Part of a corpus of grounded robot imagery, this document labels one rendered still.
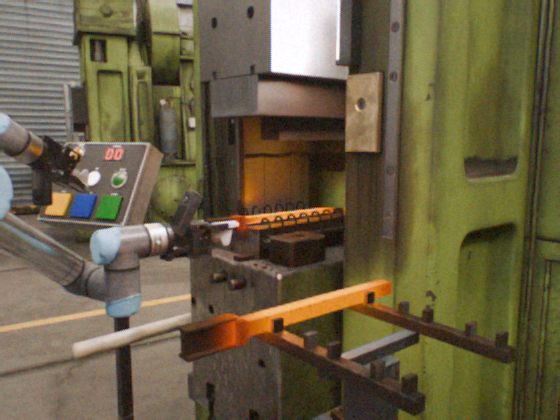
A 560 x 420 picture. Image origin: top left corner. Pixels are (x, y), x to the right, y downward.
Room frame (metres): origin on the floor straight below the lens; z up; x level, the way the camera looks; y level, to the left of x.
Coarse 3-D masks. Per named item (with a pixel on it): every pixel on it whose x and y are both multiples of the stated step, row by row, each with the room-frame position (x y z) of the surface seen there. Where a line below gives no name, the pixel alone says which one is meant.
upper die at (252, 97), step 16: (224, 80) 1.35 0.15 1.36; (240, 80) 1.30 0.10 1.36; (256, 80) 1.26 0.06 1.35; (272, 80) 1.28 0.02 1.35; (288, 80) 1.32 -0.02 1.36; (304, 80) 1.35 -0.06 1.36; (224, 96) 1.35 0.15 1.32; (240, 96) 1.30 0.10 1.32; (256, 96) 1.26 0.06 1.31; (272, 96) 1.28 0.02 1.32; (288, 96) 1.32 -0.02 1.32; (304, 96) 1.35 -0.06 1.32; (320, 96) 1.39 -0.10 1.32; (336, 96) 1.44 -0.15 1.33; (224, 112) 1.35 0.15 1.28; (240, 112) 1.30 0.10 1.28; (256, 112) 1.26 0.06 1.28; (272, 112) 1.28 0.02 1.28; (288, 112) 1.32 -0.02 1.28; (304, 112) 1.35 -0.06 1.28; (320, 112) 1.39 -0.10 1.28; (336, 112) 1.44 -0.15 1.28
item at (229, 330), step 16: (352, 288) 0.89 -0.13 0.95; (368, 288) 0.89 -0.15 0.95; (384, 288) 0.91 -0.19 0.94; (288, 304) 0.80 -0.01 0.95; (304, 304) 0.80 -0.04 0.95; (320, 304) 0.81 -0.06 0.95; (336, 304) 0.83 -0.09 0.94; (352, 304) 0.86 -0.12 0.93; (208, 320) 0.70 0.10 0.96; (224, 320) 0.69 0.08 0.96; (240, 320) 0.71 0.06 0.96; (256, 320) 0.73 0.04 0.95; (288, 320) 0.77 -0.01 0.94; (192, 336) 0.67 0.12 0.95; (208, 336) 0.68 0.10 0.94; (224, 336) 0.70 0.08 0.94; (240, 336) 0.70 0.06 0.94; (192, 352) 0.67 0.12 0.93; (208, 352) 0.68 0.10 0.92
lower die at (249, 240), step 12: (312, 216) 1.45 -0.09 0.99; (324, 216) 1.46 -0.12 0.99; (336, 216) 1.46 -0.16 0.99; (252, 228) 1.27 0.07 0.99; (264, 228) 1.27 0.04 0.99; (276, 228) 1.29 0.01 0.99; (288, 228) 1.32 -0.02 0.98; (300, 228) 1.35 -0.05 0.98; (312, 228) 1.38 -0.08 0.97; (324, 228) 1.41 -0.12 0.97; (240, 240) 1.31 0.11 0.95; (252, 240) 1.27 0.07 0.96; (264, 240) 1.26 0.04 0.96; (336, 240) 1.44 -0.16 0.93; (240, 252) 1.31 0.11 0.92; (252, 252) 1.27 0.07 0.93; (264, 252) 1.26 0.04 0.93
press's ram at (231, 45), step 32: (224, 0) 1.35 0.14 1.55; (256, 0) 1.25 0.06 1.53; (288, 0) 1.25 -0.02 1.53; (320, 0) 1.32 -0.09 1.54; (224, 32) 1.35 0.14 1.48; (256, 32) 1.25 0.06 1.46; (288, 32) 1.25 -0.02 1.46; (320, 32) 1.32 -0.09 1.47; (224, 64) 1.35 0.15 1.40; (256, 64) 1.25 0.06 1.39; (288, 64) 1.25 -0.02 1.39; (320, 64) 1.32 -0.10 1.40
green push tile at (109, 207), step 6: (102, 198) 1.55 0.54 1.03; (108, 198) 1.54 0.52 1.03; (114, 198) 1.54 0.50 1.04; (120, 198) 1.53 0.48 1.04; (102, 204) 1.54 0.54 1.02; (108, 204) 1.53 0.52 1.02; (114, 204) 1.52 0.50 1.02; (120, 204) 1.52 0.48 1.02; (102, 210) 1.53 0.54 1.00; (108, 210) 1.52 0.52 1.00; (114, 210) 1.51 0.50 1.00; (96, 216) 1.52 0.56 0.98; (102, 216) 1.52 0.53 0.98; (108, 216) 1.51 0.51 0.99; (114, 216) 1.50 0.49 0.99
